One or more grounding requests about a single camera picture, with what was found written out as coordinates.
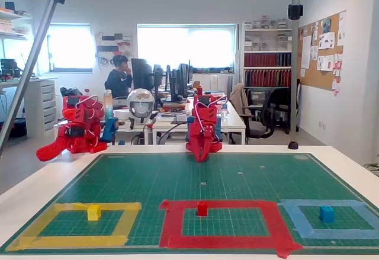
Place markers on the yellow cube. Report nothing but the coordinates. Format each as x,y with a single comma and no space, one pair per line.
94,213

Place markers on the beige jacket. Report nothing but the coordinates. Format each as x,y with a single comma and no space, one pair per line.
238,97

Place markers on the wall tool rack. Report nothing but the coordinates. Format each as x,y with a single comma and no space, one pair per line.
114,45

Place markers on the seated person dark sweater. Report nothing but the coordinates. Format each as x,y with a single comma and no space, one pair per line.
118,83

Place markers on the black office chair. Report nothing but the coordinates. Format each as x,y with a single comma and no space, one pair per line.
260,129
281,103

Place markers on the colourful drink bottle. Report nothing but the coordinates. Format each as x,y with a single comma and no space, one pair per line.
108,106

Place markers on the upright metal pole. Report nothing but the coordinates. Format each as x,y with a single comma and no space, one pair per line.
295,64

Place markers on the black red machine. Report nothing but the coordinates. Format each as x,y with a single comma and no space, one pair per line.
9,69

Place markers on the black computer monitor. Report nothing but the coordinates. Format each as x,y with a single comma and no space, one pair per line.
142,75
158,78
179,79

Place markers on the white wall shelf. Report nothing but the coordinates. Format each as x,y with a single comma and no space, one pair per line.
17,17

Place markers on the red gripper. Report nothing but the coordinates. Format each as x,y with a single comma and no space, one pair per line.
199,144

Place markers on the white bookshelf with binders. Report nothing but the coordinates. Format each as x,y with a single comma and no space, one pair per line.
266,60

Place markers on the white wall socket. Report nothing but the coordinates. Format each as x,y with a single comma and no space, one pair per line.
322,125

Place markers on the blue tape square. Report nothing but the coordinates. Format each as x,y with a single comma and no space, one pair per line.
334,234

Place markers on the bright window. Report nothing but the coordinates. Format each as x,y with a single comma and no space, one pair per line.
71,46
186,46

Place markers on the white office desk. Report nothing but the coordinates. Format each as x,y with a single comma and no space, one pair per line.
234,120

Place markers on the white drawer unit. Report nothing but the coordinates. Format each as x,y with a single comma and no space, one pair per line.
44,109

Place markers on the blue cube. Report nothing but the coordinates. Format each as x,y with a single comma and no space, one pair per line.
327,214

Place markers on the red robot arm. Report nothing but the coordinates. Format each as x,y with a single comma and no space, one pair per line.
196,101

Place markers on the yellow tape square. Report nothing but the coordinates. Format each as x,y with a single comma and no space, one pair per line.
74,240

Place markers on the green cutting mat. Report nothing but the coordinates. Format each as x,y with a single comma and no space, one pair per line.
207,183

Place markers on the cork pin board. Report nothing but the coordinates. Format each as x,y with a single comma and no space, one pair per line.
314,76

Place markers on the red cube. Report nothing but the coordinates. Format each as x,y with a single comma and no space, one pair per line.
202,209

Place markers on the red tape square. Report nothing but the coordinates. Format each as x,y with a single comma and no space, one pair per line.
237,204

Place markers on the white helmet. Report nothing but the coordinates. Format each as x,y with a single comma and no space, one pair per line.
140,103

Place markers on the small black knob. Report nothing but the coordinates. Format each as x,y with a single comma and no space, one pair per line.
293,145

